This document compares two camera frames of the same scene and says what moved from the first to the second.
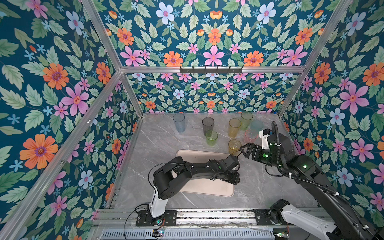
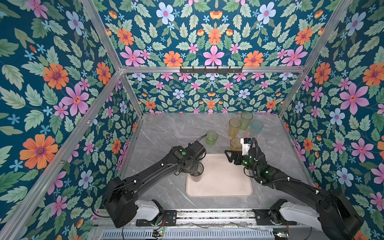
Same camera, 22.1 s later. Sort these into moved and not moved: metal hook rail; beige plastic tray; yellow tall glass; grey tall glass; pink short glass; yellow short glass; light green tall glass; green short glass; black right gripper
Moved: grey tall glass; beige plastic tray; black right gripper
Not moved: metal hook rail; yellow short glass; pink short glass; light green tall glass; green short glass; yellow tall glass
